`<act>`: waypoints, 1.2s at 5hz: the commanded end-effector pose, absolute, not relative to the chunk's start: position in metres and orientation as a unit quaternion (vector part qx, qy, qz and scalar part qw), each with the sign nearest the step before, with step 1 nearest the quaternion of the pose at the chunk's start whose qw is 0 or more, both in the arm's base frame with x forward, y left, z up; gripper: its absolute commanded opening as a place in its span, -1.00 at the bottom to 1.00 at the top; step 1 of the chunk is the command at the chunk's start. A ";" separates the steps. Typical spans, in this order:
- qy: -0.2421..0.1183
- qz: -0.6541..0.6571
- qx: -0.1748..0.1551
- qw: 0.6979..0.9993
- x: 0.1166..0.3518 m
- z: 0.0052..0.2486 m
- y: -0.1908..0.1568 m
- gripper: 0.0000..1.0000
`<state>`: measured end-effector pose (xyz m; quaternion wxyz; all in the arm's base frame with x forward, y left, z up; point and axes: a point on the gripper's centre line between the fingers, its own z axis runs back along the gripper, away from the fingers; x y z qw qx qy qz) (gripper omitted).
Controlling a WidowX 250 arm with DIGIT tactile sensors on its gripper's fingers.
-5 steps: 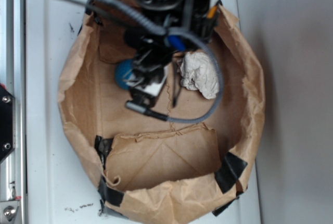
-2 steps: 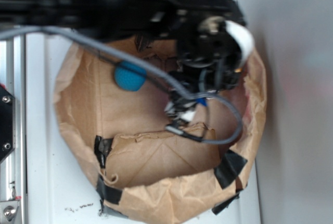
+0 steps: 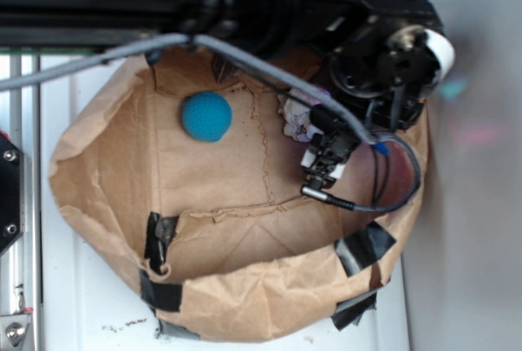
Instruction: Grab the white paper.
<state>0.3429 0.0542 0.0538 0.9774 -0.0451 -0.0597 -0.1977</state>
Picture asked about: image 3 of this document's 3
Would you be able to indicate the brown paper bag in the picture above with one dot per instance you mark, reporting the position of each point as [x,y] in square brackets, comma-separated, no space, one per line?
[215,236]

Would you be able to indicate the blue textured ball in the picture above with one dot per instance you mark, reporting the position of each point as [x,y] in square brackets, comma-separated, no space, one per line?
[206,116]

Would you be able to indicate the aluminium frame rail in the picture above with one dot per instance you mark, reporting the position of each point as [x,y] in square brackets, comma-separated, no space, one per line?
[21,306]

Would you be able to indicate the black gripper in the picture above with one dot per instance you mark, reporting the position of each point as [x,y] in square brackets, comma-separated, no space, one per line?
[381,71]

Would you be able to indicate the dark wood piece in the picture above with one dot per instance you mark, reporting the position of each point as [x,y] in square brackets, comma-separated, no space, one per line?
[223,69]

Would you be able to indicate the black metal bracket plate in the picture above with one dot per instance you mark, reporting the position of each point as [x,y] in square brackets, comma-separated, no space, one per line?
[11,193]

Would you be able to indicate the white paper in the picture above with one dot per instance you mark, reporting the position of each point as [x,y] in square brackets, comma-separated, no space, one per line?
[295,108]

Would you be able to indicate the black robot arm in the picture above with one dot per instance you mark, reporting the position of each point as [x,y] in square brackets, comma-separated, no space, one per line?
[233,28]

